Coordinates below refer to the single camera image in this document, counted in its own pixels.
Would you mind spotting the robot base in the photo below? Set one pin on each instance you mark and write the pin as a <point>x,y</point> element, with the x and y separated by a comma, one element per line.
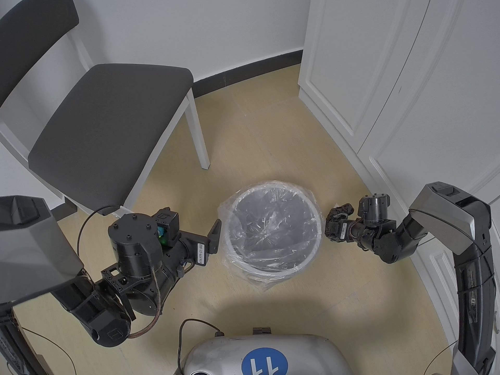
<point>218,354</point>

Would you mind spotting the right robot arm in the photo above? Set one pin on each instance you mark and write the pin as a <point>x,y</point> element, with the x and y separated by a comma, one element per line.
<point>441,213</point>

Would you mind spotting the black plastic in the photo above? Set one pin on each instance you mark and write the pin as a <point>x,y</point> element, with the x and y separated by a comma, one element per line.
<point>335,213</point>

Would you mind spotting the white trash bin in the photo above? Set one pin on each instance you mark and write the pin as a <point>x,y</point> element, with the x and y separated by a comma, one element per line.
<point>273,209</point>

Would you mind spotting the clear plastic bag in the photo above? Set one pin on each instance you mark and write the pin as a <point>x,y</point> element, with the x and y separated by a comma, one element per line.
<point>269,279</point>

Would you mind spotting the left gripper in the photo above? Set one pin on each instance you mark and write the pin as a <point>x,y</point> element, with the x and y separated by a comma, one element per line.
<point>195,250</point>

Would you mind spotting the grey padded white chair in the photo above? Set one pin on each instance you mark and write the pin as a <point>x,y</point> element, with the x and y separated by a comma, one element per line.
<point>109,131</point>

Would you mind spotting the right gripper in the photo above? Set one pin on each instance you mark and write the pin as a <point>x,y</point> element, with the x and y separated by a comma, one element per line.
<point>347,231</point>

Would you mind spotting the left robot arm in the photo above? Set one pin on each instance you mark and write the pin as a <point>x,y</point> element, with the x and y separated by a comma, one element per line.
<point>136,244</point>

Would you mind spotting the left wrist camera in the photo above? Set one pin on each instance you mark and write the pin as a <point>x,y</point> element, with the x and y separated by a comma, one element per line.
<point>168,223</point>

